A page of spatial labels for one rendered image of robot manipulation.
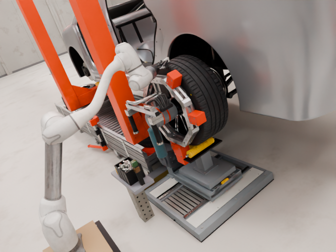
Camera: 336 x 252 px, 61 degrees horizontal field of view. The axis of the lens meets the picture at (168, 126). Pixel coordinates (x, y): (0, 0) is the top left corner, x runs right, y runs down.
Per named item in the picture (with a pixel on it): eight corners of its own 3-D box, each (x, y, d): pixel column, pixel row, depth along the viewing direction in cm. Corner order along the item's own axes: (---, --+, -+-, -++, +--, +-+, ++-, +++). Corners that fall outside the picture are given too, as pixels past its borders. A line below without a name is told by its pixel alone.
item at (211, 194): (242, 178, 239) (240, 168, 235) (212, 203, 224) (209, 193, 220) (203, 160, 280) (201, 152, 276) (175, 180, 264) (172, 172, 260)
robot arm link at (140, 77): (156, 80, 178) (146, 61, 174) (143, 90, 166) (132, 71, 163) (144, 85, 184) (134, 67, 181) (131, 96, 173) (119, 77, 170)
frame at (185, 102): (205, 149, 201) (184, 76, 179) (198, 153, 199) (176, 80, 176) (163, 132, 245) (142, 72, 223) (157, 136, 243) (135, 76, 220)
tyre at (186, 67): (194, 36, 194) (161, 75, 254) (166, 48, 184) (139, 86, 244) (245, 119, 193) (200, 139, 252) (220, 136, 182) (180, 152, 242)
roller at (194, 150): (217, 141, 224) (216, 135, 222) (189, 160, 212) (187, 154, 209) (212, 139, 229) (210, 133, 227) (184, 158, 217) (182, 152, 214)
